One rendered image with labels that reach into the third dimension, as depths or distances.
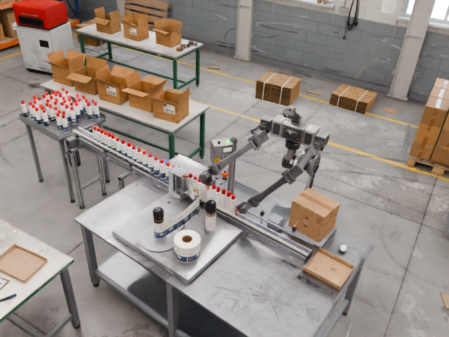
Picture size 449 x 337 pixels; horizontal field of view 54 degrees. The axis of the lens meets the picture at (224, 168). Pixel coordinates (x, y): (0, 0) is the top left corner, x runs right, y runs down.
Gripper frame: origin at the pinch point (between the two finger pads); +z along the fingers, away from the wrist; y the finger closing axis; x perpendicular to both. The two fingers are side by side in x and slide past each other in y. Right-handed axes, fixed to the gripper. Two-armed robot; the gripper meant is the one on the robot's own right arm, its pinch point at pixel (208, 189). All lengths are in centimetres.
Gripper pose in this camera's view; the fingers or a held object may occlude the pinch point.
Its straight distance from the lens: 346.8
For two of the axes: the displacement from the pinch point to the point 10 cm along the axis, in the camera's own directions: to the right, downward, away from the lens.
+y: 8.1, 3.6, -4.6
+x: 5.8, -4.3, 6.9
